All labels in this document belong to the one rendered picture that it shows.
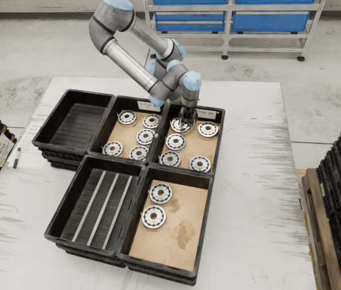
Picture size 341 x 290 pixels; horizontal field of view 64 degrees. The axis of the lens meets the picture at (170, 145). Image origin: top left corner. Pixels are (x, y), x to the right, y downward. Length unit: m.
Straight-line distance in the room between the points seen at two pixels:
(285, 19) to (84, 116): 2.25
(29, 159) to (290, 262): 1.43
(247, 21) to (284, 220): 2.19
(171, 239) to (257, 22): 2.45
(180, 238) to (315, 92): 2.29
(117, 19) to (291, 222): 1.19
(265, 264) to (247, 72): 2.25
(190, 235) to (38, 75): 2.86
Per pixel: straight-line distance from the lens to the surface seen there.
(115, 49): 1.29
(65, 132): 1.59
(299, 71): 3.29
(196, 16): 3.06
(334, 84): 3.25
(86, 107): 1.68
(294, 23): 3.20
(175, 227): 1.18
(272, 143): 1.61
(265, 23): 3.13
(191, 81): 1.13
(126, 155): 1.38
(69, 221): 1.30
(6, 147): 2.38
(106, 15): 1.29
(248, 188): 1.42
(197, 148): 1.37
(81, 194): 1.34
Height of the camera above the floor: 1.94
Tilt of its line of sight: 53 degrees down
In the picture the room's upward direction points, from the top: 6 degrees counter-clockwise
